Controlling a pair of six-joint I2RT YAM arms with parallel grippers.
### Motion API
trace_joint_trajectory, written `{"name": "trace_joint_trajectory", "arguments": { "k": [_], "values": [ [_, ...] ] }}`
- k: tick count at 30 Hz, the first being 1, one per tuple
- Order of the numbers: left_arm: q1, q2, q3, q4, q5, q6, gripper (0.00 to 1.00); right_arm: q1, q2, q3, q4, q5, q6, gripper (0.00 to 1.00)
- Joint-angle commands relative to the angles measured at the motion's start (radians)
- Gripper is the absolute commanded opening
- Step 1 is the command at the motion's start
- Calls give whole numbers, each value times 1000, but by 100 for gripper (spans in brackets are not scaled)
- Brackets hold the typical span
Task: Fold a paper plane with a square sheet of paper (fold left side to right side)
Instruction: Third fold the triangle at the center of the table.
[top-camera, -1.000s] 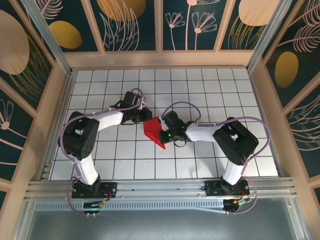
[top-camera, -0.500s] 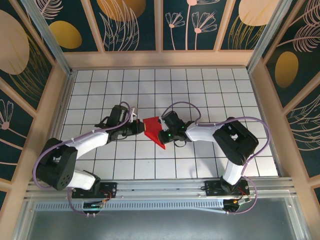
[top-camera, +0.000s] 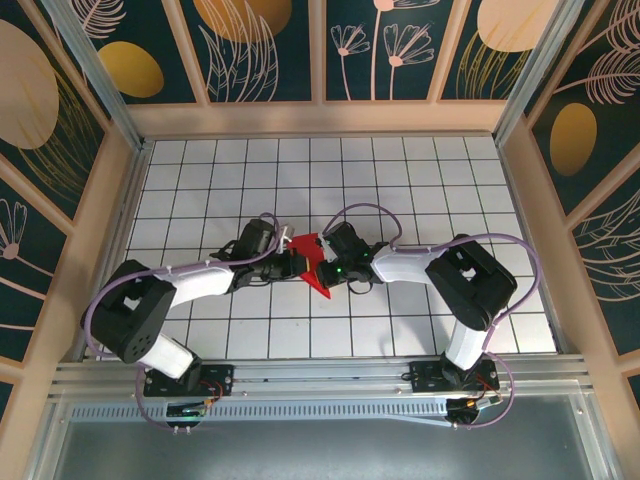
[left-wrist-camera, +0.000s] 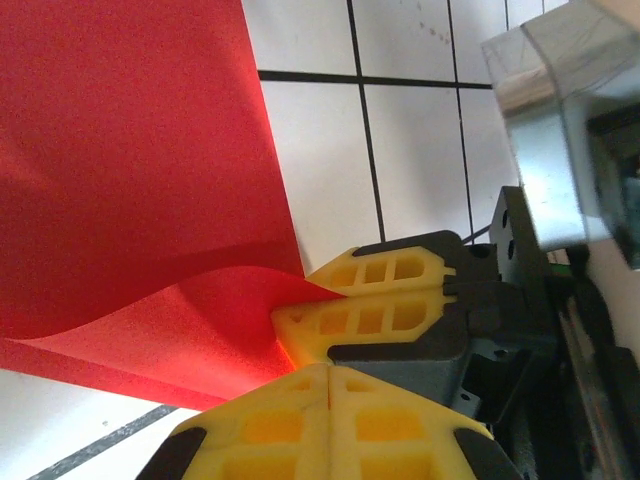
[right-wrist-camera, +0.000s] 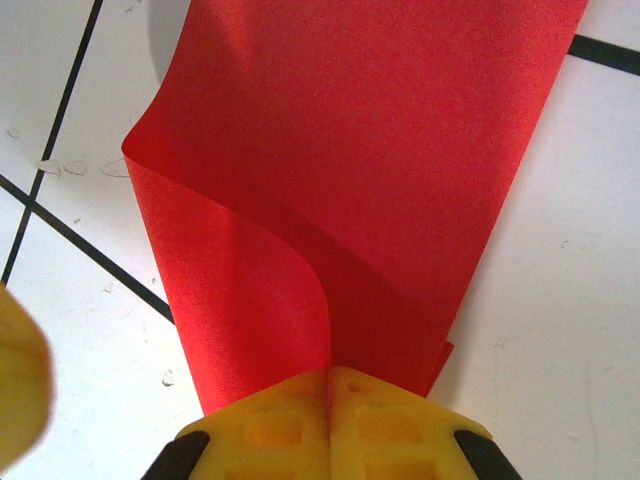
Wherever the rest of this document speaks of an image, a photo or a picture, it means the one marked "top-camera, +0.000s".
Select red cloth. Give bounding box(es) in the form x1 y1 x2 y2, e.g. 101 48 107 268
289 232 334 300

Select grey metal sheet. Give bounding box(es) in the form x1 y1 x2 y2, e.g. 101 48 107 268
27 392 619 480

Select teal panel with orange disc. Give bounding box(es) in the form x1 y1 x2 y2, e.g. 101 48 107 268
178 0 314 104

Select teal panel with pink flowers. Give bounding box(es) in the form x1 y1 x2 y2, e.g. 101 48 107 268
325 0 464 101

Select teal panel with yellow oval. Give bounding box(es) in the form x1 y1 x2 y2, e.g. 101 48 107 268
67 0 199 105

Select teal panel with outlined tulip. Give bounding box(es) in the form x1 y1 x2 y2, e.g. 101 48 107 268
0 177 69 364

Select teal panel cream disc feather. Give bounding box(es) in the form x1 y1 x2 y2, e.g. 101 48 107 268
439 0 561 101

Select teal panel oval and fern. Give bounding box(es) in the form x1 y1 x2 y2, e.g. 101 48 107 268
522 0 640 216

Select teal panel with pink fern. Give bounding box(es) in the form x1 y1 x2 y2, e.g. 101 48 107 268
572 184 640 356

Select teal panel cream disc gold lines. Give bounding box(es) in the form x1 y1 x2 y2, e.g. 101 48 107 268
0 0 110 221

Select left aluminium side rail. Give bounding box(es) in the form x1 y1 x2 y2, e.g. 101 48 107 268
79 142 151 361

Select aluminium side rail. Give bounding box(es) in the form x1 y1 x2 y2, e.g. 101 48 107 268
79 142 151 361
497 139 571 354

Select long aluminium mounting rail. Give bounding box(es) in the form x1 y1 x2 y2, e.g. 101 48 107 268
49 355 591 401

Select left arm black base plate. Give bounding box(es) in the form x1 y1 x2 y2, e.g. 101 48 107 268
143 363 236 397

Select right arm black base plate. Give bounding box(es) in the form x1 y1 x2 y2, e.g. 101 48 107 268
408 360 500 394

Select slotted grey cable duct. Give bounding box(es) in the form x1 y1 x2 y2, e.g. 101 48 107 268
69 401 451 424

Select right aluminium side rail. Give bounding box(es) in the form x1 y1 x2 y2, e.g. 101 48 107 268
497 139 571 354

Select left aluminium corner post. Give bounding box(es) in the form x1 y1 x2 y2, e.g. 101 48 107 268
42 0 147 151

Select aluminium corner post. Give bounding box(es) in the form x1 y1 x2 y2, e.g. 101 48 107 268
42 0 147 151
492 0 589 146

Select right aluminium corner post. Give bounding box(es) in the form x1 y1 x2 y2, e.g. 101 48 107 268
492 0 589 146

